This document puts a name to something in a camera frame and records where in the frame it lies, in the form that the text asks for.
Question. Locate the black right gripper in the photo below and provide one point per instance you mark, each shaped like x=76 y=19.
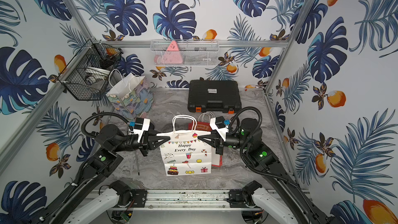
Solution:
x=214 y=141

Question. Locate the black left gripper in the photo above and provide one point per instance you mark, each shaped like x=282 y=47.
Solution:
x=145 y=142

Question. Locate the white happy paper bag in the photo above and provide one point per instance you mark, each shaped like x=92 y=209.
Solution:
x=184 y=154

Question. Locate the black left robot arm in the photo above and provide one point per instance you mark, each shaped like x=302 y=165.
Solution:
x=66 y=209

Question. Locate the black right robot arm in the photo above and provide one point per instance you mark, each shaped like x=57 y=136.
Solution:
x=243 y=132

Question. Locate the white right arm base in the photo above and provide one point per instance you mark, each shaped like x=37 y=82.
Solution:
x=255 y=195

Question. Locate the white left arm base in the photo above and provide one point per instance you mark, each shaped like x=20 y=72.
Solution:
x=118 y=194

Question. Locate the floral paper bag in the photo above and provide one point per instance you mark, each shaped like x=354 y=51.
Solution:
x=130 y=95

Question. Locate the black tool case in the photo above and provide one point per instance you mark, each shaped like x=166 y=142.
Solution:
x=214 y=96

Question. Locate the pink triangle item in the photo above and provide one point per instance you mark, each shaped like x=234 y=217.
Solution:
x=171 y=56

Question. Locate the orange handled screwdriver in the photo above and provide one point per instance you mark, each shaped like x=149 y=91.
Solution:
x=137 y=163

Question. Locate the aluminium linear rail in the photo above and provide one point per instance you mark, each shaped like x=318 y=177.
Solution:
x=207 y=200

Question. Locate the white mesh wall shelf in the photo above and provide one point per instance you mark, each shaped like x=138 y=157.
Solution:
x=195 y=52

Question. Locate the black wire basket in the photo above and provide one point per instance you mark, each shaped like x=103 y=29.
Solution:
x=86 y=76

